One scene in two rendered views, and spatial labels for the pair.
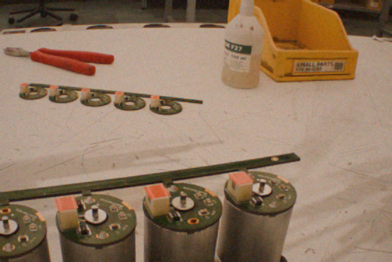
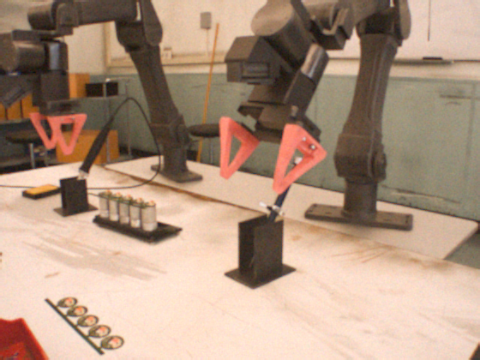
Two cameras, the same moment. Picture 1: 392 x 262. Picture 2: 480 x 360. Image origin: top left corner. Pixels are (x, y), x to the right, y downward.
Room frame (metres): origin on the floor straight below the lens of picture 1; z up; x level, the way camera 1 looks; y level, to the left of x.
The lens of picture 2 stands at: (0.31, 0.74, 1.02)
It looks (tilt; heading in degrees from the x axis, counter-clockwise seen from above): 14 degrees down; 239
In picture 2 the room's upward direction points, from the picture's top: straight up
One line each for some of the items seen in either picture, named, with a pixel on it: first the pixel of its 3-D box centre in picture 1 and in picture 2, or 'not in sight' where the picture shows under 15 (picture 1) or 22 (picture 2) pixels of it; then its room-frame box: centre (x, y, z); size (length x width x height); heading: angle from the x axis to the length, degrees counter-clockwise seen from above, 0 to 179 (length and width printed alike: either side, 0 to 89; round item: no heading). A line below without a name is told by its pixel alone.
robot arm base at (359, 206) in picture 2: not in sight; (360, 198); (-0.28, 0.18, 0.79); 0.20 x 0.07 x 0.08; 126
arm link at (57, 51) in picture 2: not in sight; (50, 57); (0.20, -0.15, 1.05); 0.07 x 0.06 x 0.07; 31
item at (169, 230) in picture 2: not in sight; (135, 226); (0.10, 0.02, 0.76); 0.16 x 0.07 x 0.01; 114
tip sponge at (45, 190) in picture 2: not in sight; (42, 191); (0.22, -0.31, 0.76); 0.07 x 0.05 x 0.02; 26
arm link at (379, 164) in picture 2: not in sight; (362, 165); (-0.28, 0.18, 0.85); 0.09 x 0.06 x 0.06; 111
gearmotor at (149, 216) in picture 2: not in sight; (149, 219); (0.09, 0.08, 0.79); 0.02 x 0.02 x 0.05
